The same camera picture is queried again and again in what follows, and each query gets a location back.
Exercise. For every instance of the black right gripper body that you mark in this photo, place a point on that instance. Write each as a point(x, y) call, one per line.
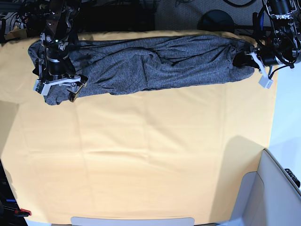
point(53, 69)

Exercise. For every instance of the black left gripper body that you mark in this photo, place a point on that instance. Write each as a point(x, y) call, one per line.
point(267, 55)

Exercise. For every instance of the grey long-sleeve T-shirt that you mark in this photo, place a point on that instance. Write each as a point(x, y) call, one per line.
point(120, 67)

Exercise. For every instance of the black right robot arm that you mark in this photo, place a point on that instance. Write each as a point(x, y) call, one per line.
point(58, 32)

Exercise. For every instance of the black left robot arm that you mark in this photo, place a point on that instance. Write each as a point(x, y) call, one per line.
point(277, 31)

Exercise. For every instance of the black round chair base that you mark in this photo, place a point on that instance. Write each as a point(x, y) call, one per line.
point(216, 21)

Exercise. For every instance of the yellow table cloth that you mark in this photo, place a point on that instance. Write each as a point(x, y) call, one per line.
point(173, 153)

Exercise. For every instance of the red black clamp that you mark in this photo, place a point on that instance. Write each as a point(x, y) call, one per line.
point(22, 213)

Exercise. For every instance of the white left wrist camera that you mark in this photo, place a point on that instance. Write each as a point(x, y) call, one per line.
point(264, 78)

